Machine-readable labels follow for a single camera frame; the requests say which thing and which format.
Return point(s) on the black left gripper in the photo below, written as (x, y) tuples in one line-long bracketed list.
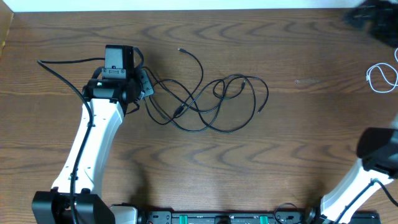
[(144, 84)]

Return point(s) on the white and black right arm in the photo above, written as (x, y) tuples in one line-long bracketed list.
[(376, 165)]

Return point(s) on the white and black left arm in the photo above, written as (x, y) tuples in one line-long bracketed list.
[(75, 195)]

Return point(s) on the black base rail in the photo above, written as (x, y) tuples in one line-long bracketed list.
[(165, 217)]

